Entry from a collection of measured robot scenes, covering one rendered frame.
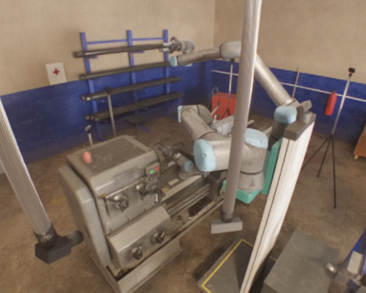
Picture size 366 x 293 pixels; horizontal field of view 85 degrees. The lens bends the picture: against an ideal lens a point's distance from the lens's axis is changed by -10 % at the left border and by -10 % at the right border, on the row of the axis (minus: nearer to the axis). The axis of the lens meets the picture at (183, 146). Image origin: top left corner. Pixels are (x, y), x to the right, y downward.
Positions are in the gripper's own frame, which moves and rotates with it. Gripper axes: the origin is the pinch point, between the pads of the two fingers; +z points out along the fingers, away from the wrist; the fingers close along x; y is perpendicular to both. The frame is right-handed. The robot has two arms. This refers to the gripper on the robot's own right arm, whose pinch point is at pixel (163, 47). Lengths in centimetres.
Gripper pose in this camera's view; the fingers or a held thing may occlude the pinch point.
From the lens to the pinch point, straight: 190.3
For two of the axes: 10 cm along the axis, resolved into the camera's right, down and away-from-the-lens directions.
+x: -5.3, 3.1, 7.9
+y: 4.6, 8.9, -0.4
